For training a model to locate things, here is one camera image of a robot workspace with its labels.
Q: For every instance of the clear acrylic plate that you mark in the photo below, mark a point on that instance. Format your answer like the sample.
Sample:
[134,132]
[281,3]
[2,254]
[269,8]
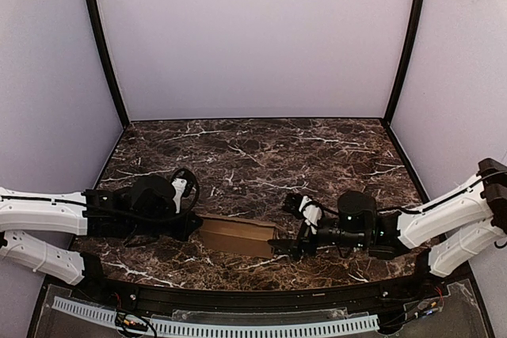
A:
[455,315]

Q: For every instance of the white slotted cable duct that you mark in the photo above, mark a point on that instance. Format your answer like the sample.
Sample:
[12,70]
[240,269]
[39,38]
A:
[128,324]

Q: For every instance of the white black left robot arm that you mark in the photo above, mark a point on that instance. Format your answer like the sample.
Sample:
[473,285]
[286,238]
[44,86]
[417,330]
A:
[153,206]

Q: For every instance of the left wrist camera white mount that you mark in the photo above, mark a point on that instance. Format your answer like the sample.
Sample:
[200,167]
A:
[184,183]

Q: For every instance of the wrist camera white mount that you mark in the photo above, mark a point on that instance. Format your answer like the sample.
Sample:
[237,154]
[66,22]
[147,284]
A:
[304,208]
[184,183]

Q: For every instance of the black front rail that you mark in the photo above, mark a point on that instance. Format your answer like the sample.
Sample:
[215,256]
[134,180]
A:
[380,298]

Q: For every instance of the black frame post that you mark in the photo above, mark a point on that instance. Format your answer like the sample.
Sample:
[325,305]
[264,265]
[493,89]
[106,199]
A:
[106,62]
[404,61]

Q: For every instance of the brown cardboard box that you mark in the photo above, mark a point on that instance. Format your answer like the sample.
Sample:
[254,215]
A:
[240,236]

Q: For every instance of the black left frame post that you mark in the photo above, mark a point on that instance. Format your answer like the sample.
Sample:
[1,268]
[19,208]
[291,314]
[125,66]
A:
[106,62]

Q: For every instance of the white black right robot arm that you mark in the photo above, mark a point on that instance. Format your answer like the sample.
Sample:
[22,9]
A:
[474,212]

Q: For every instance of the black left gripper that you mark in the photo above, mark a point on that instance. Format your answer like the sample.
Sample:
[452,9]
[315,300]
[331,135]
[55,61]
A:
[181,223]

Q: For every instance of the black right frame post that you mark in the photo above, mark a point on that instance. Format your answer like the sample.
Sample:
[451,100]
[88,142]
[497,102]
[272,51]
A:
[404,61]

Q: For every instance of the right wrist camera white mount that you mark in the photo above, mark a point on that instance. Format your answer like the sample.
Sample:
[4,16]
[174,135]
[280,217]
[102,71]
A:
[304,208]

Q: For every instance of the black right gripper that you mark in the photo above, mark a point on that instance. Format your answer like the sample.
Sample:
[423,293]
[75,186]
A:
[299,241]

